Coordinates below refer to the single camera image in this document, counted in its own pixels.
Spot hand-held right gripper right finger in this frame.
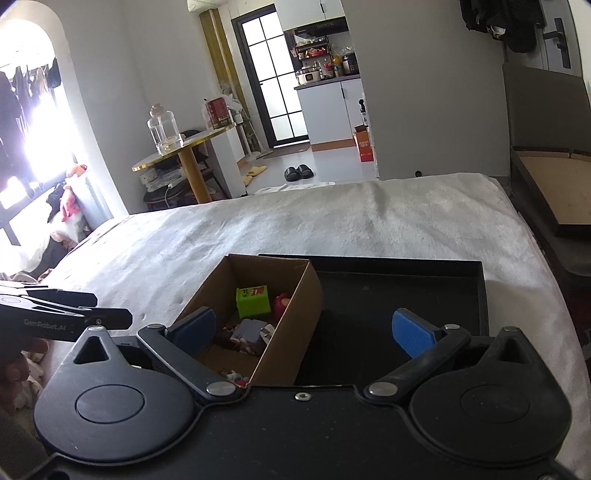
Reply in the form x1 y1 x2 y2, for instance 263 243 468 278
365 309 550 398

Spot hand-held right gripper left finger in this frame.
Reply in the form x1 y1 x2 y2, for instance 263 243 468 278
69 307 237 398

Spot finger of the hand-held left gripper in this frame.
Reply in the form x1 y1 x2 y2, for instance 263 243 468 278
0 286 99 309
84 307 134 330

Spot black tray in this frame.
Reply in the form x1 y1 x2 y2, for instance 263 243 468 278
259 253 490 386

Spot purple toy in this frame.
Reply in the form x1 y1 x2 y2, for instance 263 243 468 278
230 318 274 356

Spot green cube toy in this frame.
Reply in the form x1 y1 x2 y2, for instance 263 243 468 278
236 285 271 318

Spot red toy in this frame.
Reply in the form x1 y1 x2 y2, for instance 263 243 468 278
272 292 293 321

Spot brown cardboard box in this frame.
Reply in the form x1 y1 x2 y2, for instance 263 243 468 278
173 254 323 387

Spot person's left hand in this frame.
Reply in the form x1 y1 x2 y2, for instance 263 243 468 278
0 339 33 411

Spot pink plush toy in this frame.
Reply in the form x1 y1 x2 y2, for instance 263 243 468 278
60 164 88 220

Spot white boxes under table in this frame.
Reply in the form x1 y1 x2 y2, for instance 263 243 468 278
139 166 185 191

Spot gold round table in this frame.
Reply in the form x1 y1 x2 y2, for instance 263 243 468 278
131 127 236 204

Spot orange cardboard box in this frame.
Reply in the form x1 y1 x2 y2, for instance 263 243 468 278
353 124 375 162

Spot clear glass jar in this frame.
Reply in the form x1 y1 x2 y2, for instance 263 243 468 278
147 104 184 155

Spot hanging laundry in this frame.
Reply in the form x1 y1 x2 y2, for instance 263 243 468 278
0 58 63 153

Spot brown folding board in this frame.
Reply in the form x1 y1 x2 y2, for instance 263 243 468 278
510 145 591 238

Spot red box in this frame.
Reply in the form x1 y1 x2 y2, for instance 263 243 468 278
204 98 233 131

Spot white kitchen cabinet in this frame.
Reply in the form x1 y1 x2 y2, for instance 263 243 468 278
296 76 368 151

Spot black glass-paned door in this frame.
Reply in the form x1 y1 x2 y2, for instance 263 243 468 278
231 6 309 148

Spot hanging dark clothes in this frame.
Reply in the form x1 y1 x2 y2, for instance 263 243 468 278
459 0 548 52

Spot black door handle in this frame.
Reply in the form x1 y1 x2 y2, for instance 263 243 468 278
547 17 568 70

